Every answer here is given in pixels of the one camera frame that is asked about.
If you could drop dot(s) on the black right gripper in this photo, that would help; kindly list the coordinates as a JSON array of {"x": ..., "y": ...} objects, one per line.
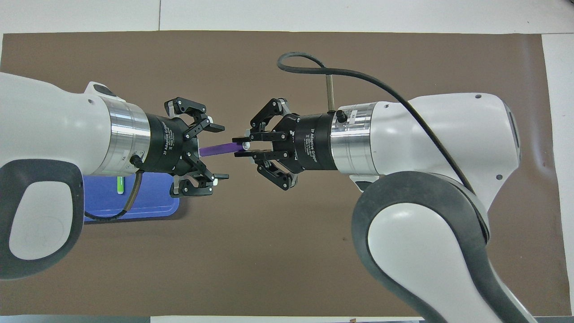
[{"x": 314, "y": 142}]

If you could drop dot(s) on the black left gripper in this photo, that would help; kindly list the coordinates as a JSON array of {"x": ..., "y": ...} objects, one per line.
[{"x": 168, "y": 143}]

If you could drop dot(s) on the purple pen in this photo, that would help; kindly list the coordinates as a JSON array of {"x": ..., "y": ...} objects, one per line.
[{"x": 219, "y": 149}]

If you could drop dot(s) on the green pen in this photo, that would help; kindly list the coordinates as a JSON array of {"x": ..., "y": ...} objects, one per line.
[{"x": 120, "y": 185}]

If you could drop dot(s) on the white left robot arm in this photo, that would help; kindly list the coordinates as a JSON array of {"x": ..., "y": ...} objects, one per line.
[{"x": 45, "y": 134}]

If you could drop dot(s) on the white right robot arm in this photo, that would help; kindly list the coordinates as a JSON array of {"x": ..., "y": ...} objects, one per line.
[{"x": 426, "y": 202}]

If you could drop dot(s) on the blue plastic tray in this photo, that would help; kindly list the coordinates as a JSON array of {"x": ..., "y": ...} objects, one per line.
[{"x": 152, "y": 202}]

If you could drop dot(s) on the brown table mat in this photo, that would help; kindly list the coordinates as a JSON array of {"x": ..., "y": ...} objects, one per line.
[{"x": 269, "y": 251}]

